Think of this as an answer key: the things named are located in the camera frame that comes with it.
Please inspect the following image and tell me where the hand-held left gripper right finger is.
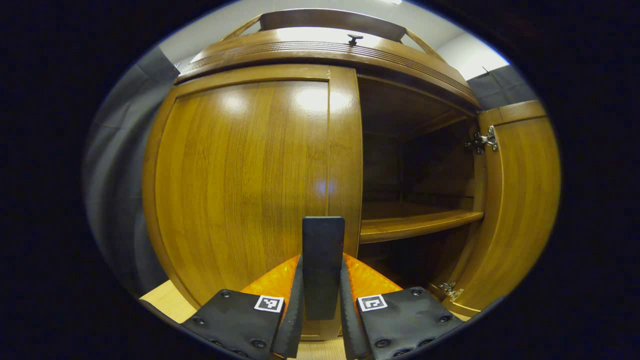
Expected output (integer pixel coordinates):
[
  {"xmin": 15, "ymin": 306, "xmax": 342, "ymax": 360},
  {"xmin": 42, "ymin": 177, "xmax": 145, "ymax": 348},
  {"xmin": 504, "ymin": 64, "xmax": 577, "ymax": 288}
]
[{"xmin": 340, "ymin": 252, "xmax": 466, "ymax": 360}]

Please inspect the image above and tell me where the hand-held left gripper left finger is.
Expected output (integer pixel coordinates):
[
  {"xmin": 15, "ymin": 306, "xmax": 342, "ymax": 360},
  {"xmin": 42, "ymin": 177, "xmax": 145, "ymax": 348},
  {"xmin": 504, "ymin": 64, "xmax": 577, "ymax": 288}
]
[{"xmin": 181, "ymin": 254, "xmax": 304, "ymax": 360}]

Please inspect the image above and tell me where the black door handle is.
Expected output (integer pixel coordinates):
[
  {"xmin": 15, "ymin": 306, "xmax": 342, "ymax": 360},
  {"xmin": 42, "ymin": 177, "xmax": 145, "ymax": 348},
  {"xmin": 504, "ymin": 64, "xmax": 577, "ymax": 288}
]
[{"xmin": 302, "ymin": 216, "xmax": 346, "ymax": 321}]

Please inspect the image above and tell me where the wooden cabinet door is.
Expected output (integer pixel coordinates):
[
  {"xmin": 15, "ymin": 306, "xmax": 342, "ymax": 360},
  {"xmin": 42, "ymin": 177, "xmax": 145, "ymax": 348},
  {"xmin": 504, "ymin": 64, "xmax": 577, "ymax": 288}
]
[
  {"xmin": 142, "ymin": 64, "xmax": 364, "ymax": 342},
  {"xmin": 440, "ymin": 100, "xmax": 561, "ymax": 319}
]

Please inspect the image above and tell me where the wooden double-door shoe cabinet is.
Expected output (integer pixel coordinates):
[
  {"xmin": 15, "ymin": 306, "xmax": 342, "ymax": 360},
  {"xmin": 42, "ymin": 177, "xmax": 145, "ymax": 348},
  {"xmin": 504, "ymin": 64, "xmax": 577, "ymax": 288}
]
[{"xmin": 142, "ymin": 8, "xmax": 561, "ymax": 346}]

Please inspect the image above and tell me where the metal door hinge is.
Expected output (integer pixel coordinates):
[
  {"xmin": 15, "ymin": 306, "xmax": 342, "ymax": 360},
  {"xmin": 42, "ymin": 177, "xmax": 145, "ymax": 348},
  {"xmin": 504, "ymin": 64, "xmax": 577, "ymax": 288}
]
[
  {"xmin": 464, "ymin": 125, "xmax": 500, "ymax": 155},
  {"xmin": 438, "ymin": 281, "xmax": 465, "ymax": 302}
]

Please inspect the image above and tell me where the wooden inner cabinet shelf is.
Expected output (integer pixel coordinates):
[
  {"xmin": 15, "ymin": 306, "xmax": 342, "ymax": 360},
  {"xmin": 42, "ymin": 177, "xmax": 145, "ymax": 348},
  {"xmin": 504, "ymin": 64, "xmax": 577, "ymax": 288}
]
[{"xmin": 359, "ymin": 202, "xmax": 485, "ymax": 245}]

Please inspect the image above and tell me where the wooden cabinet drawer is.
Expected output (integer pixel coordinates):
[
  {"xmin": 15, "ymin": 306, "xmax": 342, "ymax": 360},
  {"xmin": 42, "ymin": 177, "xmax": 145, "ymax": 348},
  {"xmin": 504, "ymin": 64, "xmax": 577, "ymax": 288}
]
[{"xmin": 175, "ymin": 27, "xmax": 482, "ymax": 109}]

